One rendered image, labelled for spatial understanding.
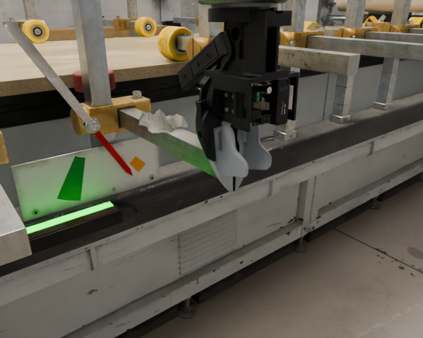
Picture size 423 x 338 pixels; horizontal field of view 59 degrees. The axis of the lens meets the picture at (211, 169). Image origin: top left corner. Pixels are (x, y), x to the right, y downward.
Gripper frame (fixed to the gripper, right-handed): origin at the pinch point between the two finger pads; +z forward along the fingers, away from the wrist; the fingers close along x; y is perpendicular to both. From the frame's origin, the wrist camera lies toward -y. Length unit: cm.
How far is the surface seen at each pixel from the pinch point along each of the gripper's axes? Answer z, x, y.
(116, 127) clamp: -1.0, -2.5, -28.0
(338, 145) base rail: 17, 66, -28
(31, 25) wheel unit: -17, 7, -117
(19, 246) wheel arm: -0.4, -24.5, -0.1
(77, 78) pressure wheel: -8.3, -4.2, -40.2
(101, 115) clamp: -3.7, -5.1, -28.0
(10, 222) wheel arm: -2.1, -24.5, -1.7
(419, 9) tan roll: -20, 227, -87
